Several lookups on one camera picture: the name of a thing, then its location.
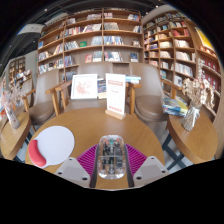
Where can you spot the glass vase pink dried flowers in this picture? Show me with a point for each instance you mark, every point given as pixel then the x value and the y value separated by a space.
pixel 11 100

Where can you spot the wooden bookshelf with yellow poster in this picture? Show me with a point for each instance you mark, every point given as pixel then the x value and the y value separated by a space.
pixel 173 43

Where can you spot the beige wooden armchair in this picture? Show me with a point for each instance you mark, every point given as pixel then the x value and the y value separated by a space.
pixel 45 96
pixel 148 93
pixel 90 68

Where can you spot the white framed picture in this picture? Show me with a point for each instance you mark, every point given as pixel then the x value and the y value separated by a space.
pixel 84 86

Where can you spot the small distant wooden bookshelf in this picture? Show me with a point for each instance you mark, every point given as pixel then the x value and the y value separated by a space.
pixel 18 68

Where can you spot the large wooden bookshelf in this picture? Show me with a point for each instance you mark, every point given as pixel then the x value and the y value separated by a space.
pixel 90 36

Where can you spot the transparent computer mouse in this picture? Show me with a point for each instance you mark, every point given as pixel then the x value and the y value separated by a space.
pixel 111 156

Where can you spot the glass vase cream dried flowers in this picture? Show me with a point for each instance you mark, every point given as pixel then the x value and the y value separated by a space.
pixel 198 90

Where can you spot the round wooden side table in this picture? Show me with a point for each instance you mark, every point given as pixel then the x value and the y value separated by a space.
pixel 193 143
pixel 13 140

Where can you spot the white sign in wooden stand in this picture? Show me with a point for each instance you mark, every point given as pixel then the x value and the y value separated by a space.
pixel 115 95

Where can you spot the light blue book stack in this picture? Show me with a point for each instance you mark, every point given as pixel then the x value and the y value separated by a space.
pixel 133 79

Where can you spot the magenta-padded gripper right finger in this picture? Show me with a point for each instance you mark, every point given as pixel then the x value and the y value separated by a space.
pixel 138 163

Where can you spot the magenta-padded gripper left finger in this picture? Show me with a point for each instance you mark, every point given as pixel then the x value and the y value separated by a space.
pixel 85 163

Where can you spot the white mouse pad red rest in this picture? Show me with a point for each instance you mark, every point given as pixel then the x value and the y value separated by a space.
pixel 56 143

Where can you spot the white hanging ceiling sign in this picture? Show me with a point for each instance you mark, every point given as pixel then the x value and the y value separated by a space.
pixel 30 29

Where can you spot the colourful book stack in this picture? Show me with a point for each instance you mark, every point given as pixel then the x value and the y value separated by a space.
pixel 175 106

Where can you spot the dark book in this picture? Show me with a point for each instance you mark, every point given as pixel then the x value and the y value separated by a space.
pixel 101 88

